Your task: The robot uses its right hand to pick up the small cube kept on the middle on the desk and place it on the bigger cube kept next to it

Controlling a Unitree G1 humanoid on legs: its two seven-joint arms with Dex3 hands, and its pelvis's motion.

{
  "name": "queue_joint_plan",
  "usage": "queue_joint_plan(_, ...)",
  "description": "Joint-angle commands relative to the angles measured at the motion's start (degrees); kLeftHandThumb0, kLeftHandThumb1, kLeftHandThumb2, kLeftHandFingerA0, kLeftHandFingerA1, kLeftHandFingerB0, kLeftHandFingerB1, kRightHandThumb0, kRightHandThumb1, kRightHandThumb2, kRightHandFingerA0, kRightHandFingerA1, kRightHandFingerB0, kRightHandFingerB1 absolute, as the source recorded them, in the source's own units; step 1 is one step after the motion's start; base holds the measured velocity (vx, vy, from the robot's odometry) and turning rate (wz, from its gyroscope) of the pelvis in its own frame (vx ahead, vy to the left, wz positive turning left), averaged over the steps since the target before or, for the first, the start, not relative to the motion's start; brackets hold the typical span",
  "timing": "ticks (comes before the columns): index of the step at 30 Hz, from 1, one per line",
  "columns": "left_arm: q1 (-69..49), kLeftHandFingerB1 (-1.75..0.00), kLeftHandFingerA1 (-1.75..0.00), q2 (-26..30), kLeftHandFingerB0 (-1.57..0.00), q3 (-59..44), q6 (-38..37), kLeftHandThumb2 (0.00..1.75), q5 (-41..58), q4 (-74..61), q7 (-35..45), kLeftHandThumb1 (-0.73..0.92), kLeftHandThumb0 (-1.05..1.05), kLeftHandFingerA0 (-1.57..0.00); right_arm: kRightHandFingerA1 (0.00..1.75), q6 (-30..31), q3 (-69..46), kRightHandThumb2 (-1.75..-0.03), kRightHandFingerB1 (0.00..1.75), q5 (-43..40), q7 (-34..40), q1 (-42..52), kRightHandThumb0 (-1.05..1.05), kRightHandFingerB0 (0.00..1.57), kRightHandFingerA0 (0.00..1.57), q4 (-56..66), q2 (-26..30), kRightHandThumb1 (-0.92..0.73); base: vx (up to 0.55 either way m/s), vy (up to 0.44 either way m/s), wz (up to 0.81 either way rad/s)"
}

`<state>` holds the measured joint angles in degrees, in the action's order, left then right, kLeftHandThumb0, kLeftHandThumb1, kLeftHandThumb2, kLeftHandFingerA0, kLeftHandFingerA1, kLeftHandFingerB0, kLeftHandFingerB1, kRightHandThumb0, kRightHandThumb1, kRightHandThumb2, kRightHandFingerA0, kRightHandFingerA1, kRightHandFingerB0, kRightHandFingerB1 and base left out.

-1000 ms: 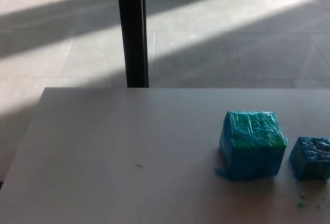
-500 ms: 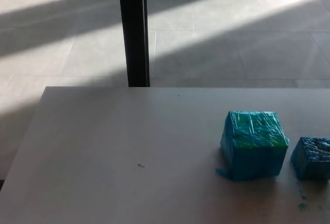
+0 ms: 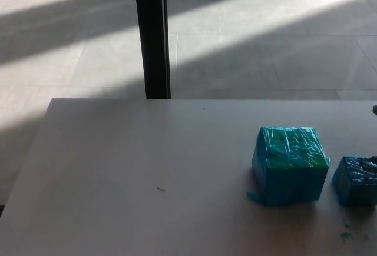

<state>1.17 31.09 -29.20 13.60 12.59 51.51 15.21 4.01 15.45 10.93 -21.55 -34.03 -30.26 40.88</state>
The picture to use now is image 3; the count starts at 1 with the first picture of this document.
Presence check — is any black vertical window post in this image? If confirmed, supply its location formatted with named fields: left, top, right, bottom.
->
left=133, top=0, right=171, bottom=100

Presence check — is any large blue wrapped cube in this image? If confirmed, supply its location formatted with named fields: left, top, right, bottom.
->
left=246, top=125, right=331, bottom=208

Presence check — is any small blue cube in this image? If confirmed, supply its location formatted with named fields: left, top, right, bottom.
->
left=332, top=155, right=377, bottom=207

